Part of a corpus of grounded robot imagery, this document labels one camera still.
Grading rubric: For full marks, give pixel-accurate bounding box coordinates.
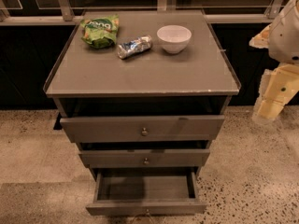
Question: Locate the grey bottom drawer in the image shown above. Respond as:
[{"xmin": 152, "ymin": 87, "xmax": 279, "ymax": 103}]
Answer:
[{"xmin": 86, "ymin": 168, "xmax": 206, "ymax": 217}]

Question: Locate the grey drawer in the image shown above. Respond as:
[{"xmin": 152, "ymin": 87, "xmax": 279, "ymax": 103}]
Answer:
[
  {"xmin": 86, "ymin": 168, "xmax": 206, "ymax": 217},
  {"xmin": 61, "ymin": 115, "xmax": 224, "ymax": 143},
  {"xmin": 79, "ymin": 149, "xmax": 209, "ymax": 168}
]

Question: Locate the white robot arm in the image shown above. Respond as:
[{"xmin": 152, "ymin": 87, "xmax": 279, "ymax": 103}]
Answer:
[{"xmin": 249, "ymin": 0, "xmax": 299, "ymax": 125}]

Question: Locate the grey top drawer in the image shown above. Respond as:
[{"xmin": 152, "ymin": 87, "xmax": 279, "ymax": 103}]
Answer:
[{"xmin": 61, "ymin": 115, "xmax": 224, "ymax": 143}]

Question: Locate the grey drawer cabinet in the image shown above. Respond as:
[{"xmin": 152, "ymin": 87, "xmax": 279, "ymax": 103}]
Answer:
[{"xmin": 43, "ymin": 10, "xmax": 242, "ymax": 185}]

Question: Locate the grey middle drawer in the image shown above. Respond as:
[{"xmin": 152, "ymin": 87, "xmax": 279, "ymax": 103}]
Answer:
[{"xmin": 79, "ymin": 149, "xmax": 209, "ymax": 168}]

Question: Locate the white bowl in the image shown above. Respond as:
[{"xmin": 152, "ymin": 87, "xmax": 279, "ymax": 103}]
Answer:
[{"xmin": 157, "ymin": 25, "xmax": 192, "ymax": 54}]

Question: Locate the crushed silver blue can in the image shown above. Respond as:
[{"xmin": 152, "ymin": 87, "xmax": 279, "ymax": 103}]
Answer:
[{"xmin": 118, "ymin": 35, "xmax": 152, "ymax": 59}]

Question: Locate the green chip bag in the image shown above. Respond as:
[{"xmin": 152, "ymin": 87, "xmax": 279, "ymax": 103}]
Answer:
[{"xmin": 80, "ymin": 15, "xmax": 119, "ymax": 49}]

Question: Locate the metal window railing frame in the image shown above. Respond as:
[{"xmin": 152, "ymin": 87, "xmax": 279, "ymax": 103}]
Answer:
[{"xmin": 0, "ymin": 0, "xmax": 289, "ymax": 26}]

